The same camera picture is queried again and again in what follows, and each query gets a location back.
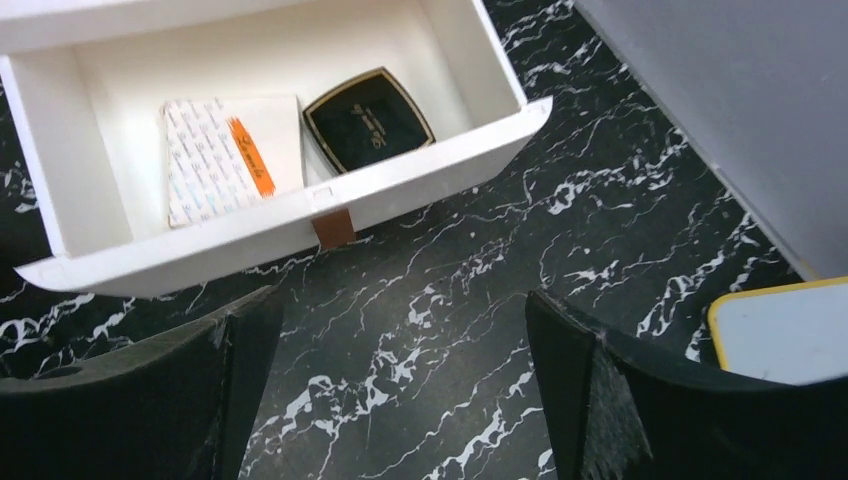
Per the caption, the white patterned sachet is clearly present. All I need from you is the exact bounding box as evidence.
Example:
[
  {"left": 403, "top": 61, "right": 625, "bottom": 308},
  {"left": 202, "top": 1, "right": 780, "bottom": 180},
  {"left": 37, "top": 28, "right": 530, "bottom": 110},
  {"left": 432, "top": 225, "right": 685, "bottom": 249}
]
[{"left": 161, "top": 98, "right": 277, "bottom": 229}]

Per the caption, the whiteboard with yellow frame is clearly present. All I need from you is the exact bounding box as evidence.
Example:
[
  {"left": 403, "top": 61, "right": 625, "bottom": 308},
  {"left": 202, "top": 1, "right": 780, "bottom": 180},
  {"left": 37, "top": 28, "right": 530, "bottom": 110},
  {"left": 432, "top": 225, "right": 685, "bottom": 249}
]
[{"left": 707, "top": 277, "right": 847, "bottom": 385}]

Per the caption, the white top drawer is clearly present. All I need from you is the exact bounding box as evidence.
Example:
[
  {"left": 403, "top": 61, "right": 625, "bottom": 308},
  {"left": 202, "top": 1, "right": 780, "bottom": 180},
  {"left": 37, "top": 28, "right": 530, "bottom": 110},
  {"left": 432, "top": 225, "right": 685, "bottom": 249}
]
[{"left": 1, "top": 1, "right": 552, "bottom": 298}]

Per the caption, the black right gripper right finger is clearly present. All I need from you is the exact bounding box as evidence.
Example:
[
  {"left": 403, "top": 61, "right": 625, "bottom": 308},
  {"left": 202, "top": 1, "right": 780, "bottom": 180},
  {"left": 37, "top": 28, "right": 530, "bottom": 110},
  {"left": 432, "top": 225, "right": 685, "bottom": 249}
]
[{"left": 525, "top": 290, "right": 847, "bottom": 479}]

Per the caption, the white three-drawer organizer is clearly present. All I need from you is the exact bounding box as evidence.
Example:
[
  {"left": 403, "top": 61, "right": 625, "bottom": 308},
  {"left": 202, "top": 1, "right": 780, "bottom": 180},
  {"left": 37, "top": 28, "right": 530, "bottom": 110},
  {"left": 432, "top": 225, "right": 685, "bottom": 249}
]
[{"left": 1, "top": 0, "right": 291, "bottom": 54}]

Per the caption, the black square compact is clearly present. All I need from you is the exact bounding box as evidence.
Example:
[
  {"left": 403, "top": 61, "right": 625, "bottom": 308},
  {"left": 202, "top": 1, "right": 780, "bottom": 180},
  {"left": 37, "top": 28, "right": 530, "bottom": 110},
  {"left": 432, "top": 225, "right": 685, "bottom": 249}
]
[{"left": 303, "top": 67, "right": 436, "bottom": 175}]

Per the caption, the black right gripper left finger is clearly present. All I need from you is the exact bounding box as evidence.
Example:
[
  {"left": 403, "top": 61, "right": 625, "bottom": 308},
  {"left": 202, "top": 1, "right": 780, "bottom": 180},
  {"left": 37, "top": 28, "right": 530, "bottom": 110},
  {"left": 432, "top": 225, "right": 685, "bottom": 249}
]
[{"left": 1, "top": 286, "right": 283, "bottom": 479}]

